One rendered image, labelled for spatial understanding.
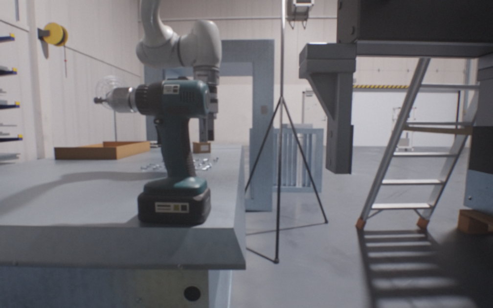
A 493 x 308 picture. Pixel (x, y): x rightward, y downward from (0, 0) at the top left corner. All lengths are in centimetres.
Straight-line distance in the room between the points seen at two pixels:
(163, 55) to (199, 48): 12
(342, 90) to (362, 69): 1080
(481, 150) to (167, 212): 39
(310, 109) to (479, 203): 830
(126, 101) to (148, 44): 47
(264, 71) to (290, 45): 833
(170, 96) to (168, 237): 22
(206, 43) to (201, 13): 1037
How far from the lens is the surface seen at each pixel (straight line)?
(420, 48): 25
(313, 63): 21
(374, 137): 1126
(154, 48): 89
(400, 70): 1164
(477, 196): 259
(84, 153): 136
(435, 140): 1252
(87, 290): 56
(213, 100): 82
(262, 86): 230
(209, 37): 87
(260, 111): 227
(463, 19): 25
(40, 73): 697
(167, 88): 41
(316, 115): 1032
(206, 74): 85
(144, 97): 43
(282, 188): 307
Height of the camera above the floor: 81
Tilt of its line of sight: 7 degrees down
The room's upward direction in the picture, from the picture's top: straight up
